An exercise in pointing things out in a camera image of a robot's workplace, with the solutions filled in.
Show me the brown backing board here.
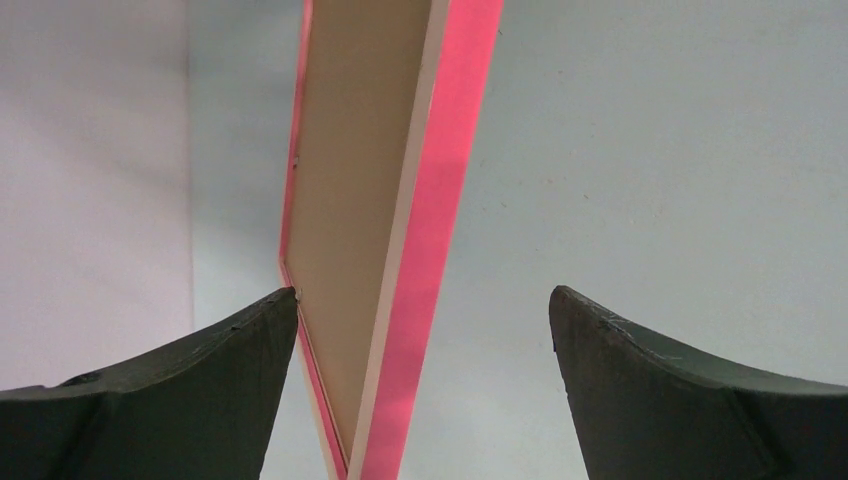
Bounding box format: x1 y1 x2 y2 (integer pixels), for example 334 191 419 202
285 1 446 453

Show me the orange wooden picture frame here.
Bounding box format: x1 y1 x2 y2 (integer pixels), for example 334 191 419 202
279 1 503 479

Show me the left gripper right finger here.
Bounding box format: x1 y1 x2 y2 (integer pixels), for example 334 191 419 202
549 286 847 479

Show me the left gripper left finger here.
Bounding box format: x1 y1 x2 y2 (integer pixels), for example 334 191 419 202
1 288 298 480

